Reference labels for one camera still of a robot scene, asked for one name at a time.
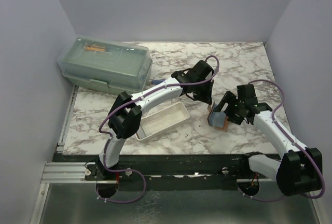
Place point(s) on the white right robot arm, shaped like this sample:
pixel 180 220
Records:
pixel 299 169

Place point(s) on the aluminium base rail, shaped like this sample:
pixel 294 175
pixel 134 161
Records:
pixel 64 173

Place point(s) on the white plastic tray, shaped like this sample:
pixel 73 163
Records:
pixel 162 121

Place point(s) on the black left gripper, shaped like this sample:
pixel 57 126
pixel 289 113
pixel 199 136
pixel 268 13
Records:
pixel 206 98

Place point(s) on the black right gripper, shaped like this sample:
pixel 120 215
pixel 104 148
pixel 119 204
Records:
pixel 230 98

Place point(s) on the green translucent storage box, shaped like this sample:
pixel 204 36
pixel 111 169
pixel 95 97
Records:
pixel 109 67

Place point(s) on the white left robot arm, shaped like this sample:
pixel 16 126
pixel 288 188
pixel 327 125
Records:
pixel 124 117

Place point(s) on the tan leather card holder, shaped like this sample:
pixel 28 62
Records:
pixel 217 120

